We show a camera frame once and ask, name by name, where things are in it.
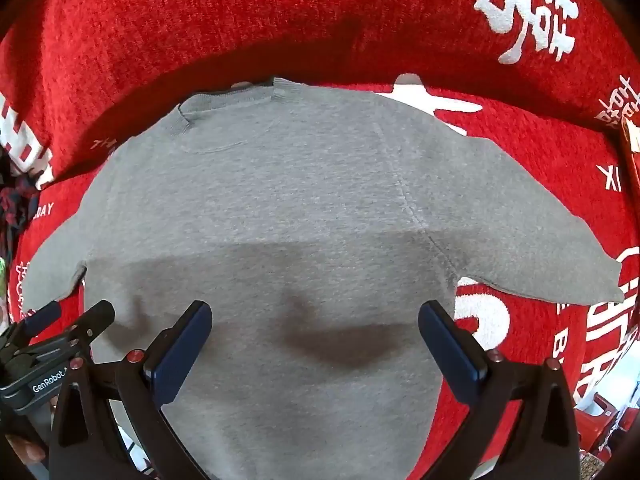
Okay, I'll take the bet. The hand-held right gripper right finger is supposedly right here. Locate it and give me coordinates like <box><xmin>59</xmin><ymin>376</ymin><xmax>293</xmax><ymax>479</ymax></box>
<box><xmin>418</xmin><ymin>300</ymin><xmax>582</xmax><ymax>480</ymax></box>

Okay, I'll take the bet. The red box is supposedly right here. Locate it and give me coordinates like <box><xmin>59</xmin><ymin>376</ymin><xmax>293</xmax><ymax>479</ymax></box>
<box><xmin>574</xmin><ymin>390</ymin><xmax>640</xmax><ymax>461</ymax></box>

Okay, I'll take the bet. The red printed blanket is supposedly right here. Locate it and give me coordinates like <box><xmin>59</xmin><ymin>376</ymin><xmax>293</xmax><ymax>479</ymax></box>
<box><xmin>0</xmin><ymin>0</ymin><xmax>640</xmax><ymax>480</ymax></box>

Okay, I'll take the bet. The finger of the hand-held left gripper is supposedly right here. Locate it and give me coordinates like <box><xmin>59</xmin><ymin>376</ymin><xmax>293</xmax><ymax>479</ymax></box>
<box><xmin>0</xmin><ymin>301</ymin><xmax>64</xmax><ymax>348</ymax></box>
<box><xmin>47</xmin><ymin>299</ymin><xmax>117</xmax><ymax>358</ymax></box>

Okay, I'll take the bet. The person's left hand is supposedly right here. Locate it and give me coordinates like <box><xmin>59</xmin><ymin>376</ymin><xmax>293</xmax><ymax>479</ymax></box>
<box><xmin>2</xmin><ymin>435</ymin><xmax>48</xmax><ymax>467</ymax></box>

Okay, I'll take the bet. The dark plaid cloth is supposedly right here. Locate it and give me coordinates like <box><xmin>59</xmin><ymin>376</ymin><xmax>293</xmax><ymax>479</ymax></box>
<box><xmin>0</xmin><ymin>157</ymin><xmax>41</xmax><ymax>273</ymax></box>

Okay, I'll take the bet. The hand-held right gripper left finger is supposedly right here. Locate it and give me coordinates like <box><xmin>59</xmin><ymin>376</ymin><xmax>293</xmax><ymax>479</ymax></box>
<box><xmin>48</xmin><ymin>300</ymin><xmax>214</xmax><ymax>480</ymax></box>

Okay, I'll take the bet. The grey towel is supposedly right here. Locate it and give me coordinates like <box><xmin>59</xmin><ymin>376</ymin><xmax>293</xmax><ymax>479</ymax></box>
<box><xmin>21</xmin><ymin>77</ymin><xmax>626</xmax><ymax>480</ymax></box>

